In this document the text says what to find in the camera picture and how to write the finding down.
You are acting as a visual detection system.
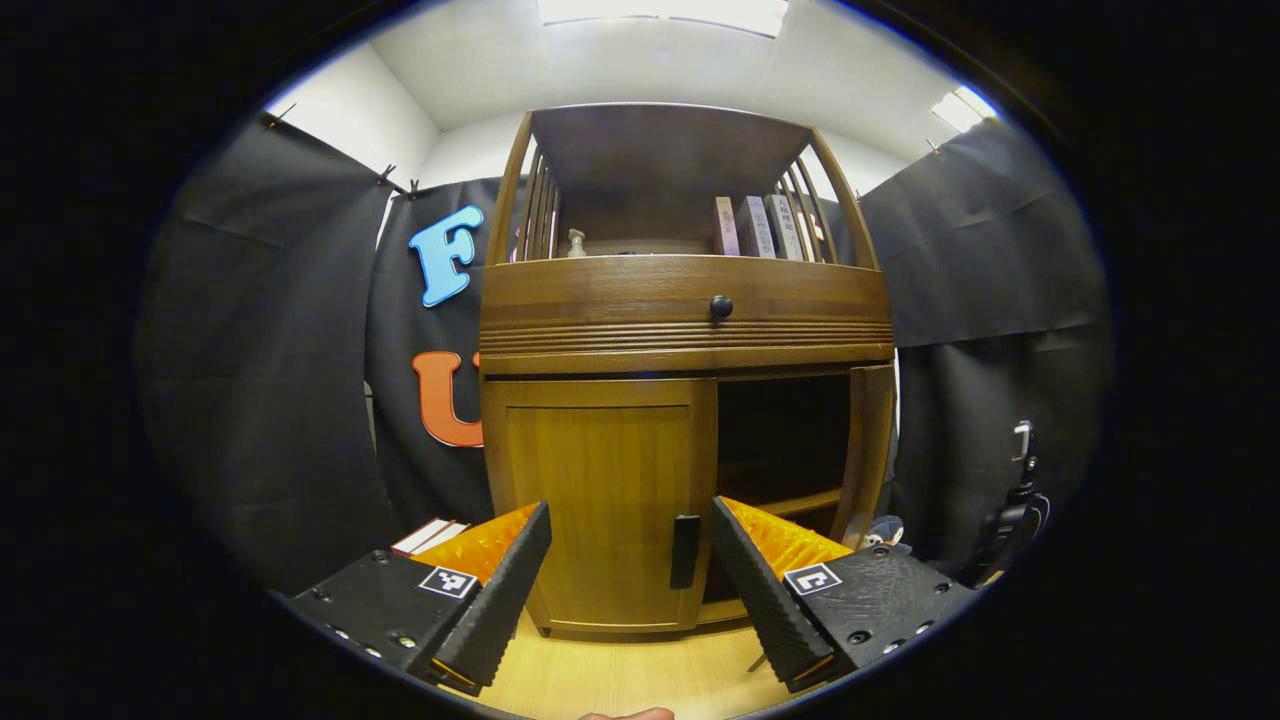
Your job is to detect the wooden cabinet shelf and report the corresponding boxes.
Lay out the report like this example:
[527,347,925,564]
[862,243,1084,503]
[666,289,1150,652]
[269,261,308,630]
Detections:
[760,488,846,519]

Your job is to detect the black backdrop cloth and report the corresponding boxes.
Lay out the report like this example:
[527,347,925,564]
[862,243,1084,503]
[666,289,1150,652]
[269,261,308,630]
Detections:
[135,115,1116,601]

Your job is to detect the wooden shoe cabinet door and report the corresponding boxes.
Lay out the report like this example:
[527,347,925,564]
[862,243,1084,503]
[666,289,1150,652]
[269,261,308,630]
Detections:
[835,365,898,546]
[483,378,719,636]

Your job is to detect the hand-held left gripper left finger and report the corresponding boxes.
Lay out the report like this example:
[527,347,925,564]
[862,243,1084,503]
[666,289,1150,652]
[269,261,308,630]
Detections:
[283,500,554,698]

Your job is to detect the wooden cabinet drawer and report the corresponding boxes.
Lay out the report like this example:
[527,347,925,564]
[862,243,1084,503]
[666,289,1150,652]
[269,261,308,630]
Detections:
[480,255,894,376]

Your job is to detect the large ceiling light panel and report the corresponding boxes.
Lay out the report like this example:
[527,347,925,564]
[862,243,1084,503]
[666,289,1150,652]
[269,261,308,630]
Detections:
[538,0,789,38]

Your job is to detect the white book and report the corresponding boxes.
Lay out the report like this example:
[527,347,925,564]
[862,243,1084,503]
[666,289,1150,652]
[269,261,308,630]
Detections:
[738,196,776,259]
[765,193,804,261]

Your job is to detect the wooden double-door shoe cabinet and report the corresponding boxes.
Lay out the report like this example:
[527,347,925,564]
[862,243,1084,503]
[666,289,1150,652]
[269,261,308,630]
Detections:
[478,102,898,641]

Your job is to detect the black door handle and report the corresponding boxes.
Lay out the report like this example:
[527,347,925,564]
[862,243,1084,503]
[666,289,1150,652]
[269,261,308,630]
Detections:
[670,514,702,590]

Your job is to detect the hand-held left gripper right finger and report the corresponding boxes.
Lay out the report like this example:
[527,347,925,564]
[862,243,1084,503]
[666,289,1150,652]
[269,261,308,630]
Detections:
[710,496,979,695]

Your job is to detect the small ceiling light panel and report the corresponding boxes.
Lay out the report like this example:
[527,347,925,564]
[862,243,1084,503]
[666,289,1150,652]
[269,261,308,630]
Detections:
[932,85,999,133]

